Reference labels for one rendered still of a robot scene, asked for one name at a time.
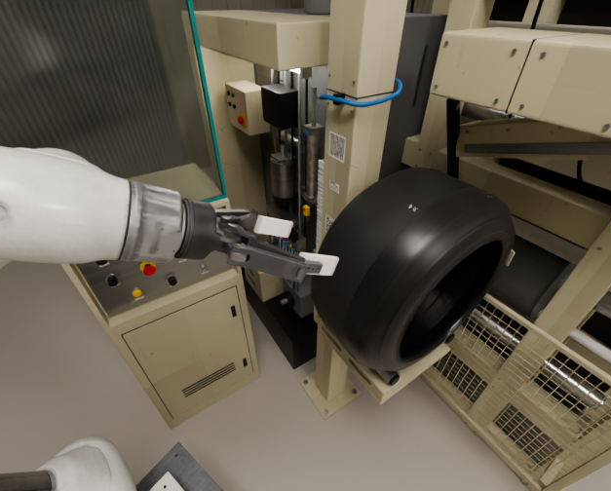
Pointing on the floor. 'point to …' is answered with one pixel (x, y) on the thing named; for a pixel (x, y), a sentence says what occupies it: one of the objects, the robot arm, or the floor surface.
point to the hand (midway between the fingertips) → (304, 245)
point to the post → (356, 123)
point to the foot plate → (330, 399)
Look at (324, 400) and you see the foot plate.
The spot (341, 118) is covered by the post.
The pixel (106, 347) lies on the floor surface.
